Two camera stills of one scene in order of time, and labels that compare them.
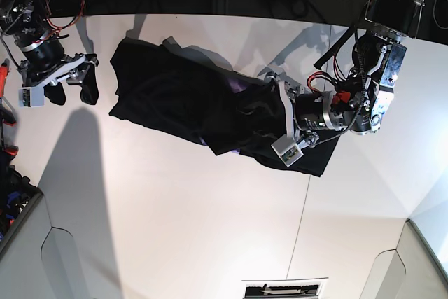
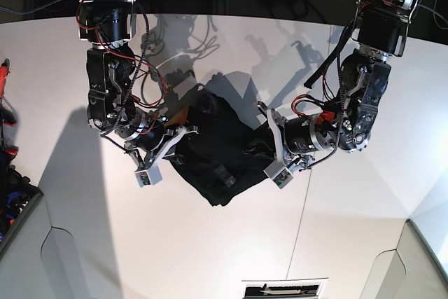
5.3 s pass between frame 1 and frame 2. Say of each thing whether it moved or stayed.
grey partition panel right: stayed
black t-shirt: moved
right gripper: moved
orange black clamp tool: stayed
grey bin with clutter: stayed
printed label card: stayed
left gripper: moved
